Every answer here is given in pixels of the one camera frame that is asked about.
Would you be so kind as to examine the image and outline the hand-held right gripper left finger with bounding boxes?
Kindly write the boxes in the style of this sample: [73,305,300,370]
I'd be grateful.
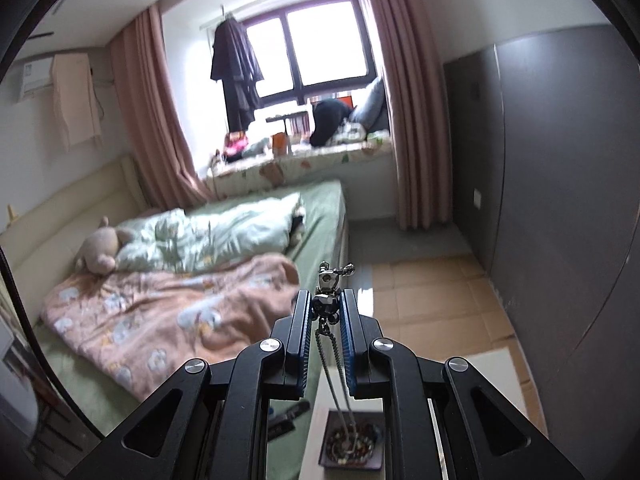
[65,289,318,480]

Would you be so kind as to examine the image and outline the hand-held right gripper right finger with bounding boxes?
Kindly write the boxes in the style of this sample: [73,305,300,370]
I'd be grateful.
[340,289,586,480]

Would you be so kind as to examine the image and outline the silver robot pendant necklace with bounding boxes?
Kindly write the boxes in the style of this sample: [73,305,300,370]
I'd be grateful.
[311,260,358,456]

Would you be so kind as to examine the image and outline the pile of beaded jewelry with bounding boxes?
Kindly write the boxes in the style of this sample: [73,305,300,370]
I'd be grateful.
[327,412,385,463]

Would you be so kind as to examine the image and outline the black cardboard box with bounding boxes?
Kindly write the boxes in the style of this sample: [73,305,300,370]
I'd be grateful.
[317,409,386,472]

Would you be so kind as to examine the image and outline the dark flat object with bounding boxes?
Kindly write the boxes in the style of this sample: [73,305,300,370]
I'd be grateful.
[267,401,312,442]

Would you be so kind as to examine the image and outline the flattened cardboard sheets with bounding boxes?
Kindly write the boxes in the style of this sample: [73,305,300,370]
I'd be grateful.
[370,255,548,441]

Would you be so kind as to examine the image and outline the pink floral fleece blanket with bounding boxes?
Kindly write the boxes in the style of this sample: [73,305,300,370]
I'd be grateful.
[40,255,301,386]

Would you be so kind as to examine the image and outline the light green quilt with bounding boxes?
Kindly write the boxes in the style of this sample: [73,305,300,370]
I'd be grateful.
[114,194,307,275]

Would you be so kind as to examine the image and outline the bed with green sheet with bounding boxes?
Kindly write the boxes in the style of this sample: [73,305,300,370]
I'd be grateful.
[30,180,351,441]

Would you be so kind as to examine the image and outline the beige side table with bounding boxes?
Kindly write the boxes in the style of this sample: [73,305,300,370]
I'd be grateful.
[300,349,533,480]

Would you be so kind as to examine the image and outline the patterned window seat cushion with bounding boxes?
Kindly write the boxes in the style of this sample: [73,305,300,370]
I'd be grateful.
[206,137,393,201]

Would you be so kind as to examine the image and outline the pink toy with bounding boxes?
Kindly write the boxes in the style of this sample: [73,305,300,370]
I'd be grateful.
[222,132,249,159]

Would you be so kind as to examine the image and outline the white crumpled cloth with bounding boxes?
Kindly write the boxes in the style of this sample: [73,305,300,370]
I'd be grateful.
[332,122,369,144]

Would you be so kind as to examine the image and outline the beige plush toy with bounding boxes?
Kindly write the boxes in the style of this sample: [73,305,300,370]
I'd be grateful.
[75,216,136,275]

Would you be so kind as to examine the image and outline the small white folding table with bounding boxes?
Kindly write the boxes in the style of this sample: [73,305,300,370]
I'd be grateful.
[265,112,312,142]

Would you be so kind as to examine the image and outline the black bag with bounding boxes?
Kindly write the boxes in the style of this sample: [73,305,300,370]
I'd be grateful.
[309,99,353,148]

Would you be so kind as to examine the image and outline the grey pillow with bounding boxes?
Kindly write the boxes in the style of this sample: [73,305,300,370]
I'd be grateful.
[348,77,390,131]

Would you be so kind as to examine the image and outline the pink curtain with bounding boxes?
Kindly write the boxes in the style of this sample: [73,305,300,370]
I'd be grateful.
[355,0,453,231]
[110,4,213,211]

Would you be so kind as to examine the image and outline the grey wardrobe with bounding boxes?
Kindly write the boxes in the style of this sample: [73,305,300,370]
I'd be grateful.
[442,22,640,391]

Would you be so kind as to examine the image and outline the cream padded headboard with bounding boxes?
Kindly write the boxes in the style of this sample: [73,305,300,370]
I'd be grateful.
[0,154,151,281]

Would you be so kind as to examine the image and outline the dark hanging clothes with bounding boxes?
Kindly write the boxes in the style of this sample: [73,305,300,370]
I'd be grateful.
[210,14,264,133]

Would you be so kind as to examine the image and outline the dark framed window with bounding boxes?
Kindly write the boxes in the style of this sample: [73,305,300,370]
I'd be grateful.
[162,0,378,111]

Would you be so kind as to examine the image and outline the beige hanging cloth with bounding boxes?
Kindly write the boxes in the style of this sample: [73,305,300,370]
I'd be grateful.
[51,50,103,153]

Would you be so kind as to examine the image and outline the white air conditioner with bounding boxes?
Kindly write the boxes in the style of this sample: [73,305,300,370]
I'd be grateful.
[17,57,56,97]

